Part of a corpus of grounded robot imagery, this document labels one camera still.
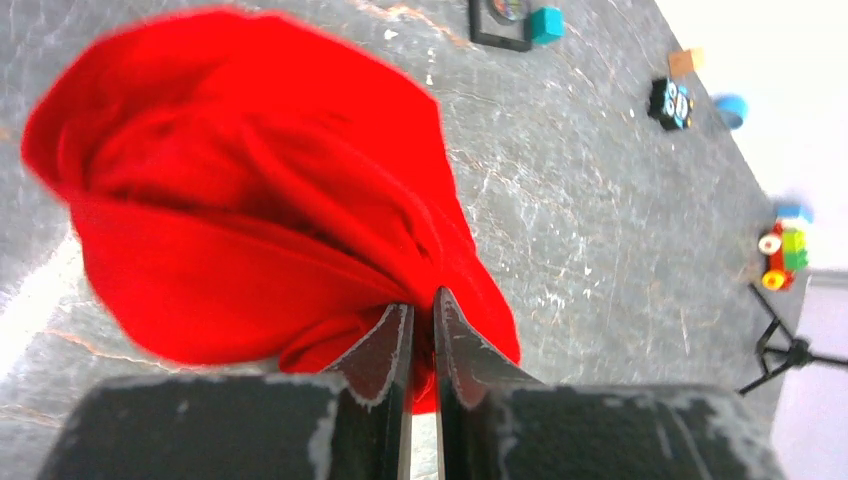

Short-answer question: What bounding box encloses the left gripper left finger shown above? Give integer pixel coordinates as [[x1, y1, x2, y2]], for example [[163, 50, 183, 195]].
[[39, 304, 414, 479]]

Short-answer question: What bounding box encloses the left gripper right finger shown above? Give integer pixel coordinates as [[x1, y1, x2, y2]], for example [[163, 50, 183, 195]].
[[433, 287, 784, 479]]

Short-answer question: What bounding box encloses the red t-shirt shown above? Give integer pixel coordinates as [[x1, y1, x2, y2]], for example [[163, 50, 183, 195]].
[[21, 7, 521, 413]]

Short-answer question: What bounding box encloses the round dark brooch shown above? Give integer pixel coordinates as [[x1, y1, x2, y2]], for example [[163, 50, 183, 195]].
[[486, 0, 530, 25]]

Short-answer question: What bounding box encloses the green microphone on tripod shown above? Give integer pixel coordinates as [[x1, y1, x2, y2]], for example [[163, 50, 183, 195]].
[[737, 283, 847, 397]]

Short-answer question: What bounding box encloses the colourful brick toy car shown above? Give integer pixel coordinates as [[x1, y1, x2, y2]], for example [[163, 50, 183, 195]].
[[757, 204, 813, 291]]

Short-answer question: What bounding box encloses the blue cylinder block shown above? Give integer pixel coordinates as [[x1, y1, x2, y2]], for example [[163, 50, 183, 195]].
[[713, 94, 749, 131]]

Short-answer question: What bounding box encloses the black display case right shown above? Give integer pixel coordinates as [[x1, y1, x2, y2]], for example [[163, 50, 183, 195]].
[[467, 0, 532, 53]]

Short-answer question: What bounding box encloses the teal cube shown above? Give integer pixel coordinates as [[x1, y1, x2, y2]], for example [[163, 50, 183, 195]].
[[527, 6, 566, 45]]

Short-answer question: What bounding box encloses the brown wooden cube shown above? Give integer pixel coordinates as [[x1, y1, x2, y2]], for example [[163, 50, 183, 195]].
[[668, 47, 705, 78]]

